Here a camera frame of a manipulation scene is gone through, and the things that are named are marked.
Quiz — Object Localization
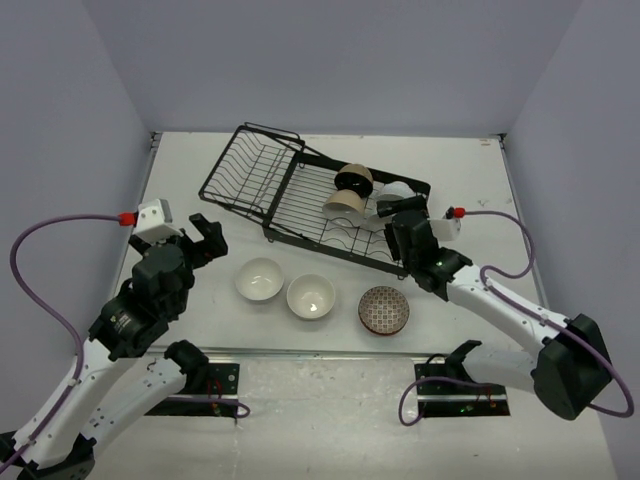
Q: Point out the black glazed tan bowl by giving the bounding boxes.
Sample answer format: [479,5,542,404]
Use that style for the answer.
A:
[334,163,374,198]

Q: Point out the plain tan bowl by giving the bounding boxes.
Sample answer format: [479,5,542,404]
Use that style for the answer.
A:
[322,189,365,228]

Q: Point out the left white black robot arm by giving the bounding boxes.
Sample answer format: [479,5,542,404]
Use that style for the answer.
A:
[1,211,228,479]

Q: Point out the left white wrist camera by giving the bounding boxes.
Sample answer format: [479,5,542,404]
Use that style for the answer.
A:
[133,199,182,245]

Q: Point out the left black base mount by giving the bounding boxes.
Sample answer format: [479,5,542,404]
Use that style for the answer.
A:
[146,363,245,419]

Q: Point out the black wire dish rack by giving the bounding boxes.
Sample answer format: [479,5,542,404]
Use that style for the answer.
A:
[199,122,408,279]

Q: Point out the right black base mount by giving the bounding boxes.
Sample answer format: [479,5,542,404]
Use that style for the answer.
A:
[416,382,510,418]

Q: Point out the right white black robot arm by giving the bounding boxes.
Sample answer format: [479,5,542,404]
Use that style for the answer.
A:
[376,196,615,420]

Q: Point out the red patterned bowl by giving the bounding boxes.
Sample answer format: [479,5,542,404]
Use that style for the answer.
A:
[357,286,410,336]

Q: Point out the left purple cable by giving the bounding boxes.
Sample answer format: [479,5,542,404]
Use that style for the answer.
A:
[0,212,251,466]

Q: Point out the white bowl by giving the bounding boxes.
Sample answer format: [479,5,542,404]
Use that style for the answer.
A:
[365,200,392,232]
[376,181,415,201]
[234,257,284,302]

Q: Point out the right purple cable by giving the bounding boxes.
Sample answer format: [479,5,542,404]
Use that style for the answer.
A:
[397,205,634,427]

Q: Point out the purple cable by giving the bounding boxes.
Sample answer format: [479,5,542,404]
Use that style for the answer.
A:
[0,212,251,466]
[397,205,634,427]

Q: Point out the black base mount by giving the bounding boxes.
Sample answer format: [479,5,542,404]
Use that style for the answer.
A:
[146,363,245,419]
[416,382,510,418]

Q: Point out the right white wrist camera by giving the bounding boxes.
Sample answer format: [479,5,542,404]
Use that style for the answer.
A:
[430,206,466,242]

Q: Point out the tan bowl with leaf motif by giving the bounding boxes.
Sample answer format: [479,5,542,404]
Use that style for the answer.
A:
[286,274,336,320]

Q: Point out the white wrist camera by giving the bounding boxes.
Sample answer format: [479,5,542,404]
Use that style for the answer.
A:
[430,206,466,242]
[133,199,182,245]

